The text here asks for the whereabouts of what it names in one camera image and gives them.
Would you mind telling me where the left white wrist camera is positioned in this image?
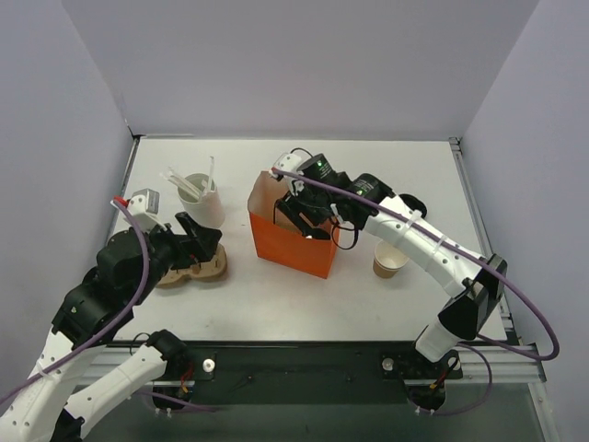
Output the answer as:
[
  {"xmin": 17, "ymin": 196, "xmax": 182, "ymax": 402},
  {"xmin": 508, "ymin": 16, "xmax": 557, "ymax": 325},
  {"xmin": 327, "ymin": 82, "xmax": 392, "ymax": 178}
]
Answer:
[{"xmin": 114, "ymin": 188, "xmax": 162, "ymax": 233}]

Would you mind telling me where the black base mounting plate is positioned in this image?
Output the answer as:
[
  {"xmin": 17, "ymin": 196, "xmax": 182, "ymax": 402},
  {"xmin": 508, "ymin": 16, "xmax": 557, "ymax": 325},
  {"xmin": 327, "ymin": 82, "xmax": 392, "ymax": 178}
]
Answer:
[{"xmin": 148, "ymin": 341, "xmax": 462, "ymax": 408}]

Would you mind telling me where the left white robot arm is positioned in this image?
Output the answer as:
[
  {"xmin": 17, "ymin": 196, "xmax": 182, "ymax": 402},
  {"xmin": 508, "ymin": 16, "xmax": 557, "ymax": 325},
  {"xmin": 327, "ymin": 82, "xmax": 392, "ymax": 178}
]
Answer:
[{"xmin": 1, "ymin": 212, "xmax": 222, "ymax": 441}]

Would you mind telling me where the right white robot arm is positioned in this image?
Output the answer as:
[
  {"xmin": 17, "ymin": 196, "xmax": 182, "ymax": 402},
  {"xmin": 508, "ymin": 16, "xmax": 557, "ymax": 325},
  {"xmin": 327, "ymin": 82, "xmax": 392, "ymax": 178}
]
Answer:
[{"xmin": 269, "ymin": 153, "xmax": 507, "ymax": 376}]

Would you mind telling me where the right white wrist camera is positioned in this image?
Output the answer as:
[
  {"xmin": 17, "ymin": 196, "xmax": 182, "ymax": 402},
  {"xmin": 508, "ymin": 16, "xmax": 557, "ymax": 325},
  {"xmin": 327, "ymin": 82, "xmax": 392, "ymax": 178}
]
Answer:
[{"xmin": 269, "ymin": 152, "xmax": 309, "ymax": 180}]

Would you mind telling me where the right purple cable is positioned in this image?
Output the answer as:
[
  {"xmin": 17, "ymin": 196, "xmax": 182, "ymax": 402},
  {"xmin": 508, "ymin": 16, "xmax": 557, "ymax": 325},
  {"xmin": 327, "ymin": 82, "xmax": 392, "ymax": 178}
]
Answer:
[{"xmin": 271, "ymin": 169, "xmax": 560, "ymax": 415}]

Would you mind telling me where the orange paper bag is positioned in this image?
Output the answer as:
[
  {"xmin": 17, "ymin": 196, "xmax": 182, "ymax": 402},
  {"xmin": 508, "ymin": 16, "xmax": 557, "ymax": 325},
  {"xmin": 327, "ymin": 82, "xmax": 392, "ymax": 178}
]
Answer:
[{"xmin": 248, "ymin": 171, "xmax": 336, "ymax": 279}]

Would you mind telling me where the white cylindrical straw holder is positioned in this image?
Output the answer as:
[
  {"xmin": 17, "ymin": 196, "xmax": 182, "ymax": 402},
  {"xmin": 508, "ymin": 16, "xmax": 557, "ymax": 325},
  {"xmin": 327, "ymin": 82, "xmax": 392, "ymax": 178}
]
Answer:
[{"xmin": 178, "ymin": 173, "xmax": 225, "ymax": 229}]

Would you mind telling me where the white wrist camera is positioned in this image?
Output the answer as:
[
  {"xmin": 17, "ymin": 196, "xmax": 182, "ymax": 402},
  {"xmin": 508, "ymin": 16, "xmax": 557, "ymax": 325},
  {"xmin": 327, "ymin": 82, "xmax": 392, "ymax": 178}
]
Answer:
[
  {"xmin": 269, "ymin": 152, "xmax": 309, "ymax": 180},
  {"xmin": 114, "ymin": 188, "xmax": 162, "ymax": 233}
]

